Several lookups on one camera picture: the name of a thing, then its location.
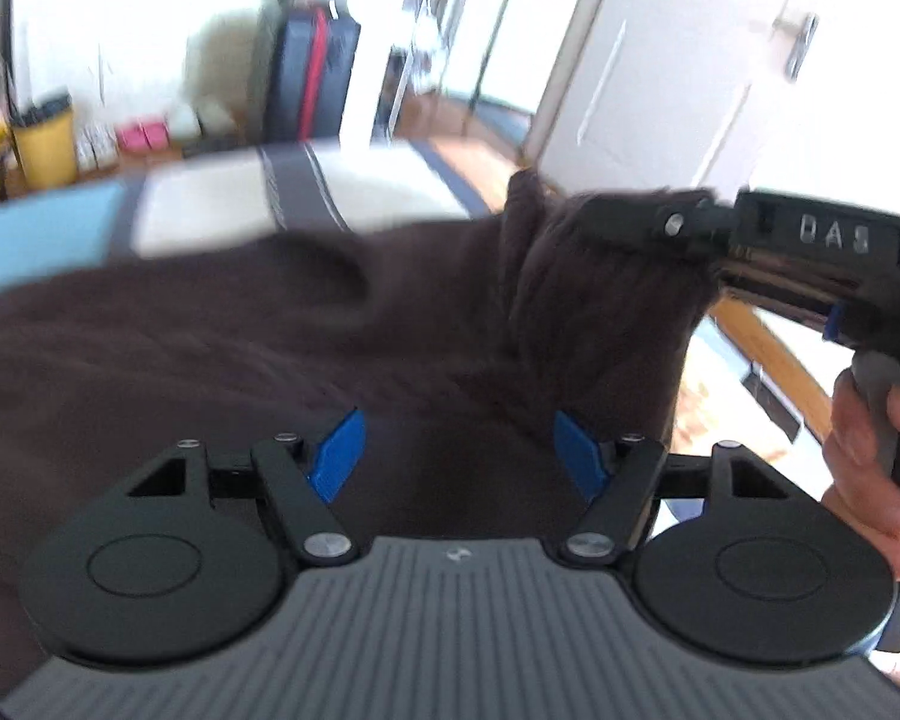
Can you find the light blue bed sheet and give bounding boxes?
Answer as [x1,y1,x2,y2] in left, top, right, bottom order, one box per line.
[0,177,144,293]

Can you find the black suitcase with red stripe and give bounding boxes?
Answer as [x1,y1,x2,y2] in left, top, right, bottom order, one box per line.
[260,2,361,143]

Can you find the white patterned duvet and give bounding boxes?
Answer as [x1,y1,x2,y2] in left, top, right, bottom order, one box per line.
[110,142,491,259]

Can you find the pink slippers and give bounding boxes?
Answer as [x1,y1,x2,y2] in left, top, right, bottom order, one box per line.
[115,119,170,154]

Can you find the yellow trash bin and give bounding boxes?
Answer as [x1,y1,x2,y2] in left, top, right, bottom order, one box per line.
[11,91,77,190]

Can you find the dark brown knit sweater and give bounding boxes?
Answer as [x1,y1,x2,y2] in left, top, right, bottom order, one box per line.
[0,172,717,694]

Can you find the person's right hand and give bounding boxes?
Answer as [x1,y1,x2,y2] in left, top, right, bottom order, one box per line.
[819,367,900,691]

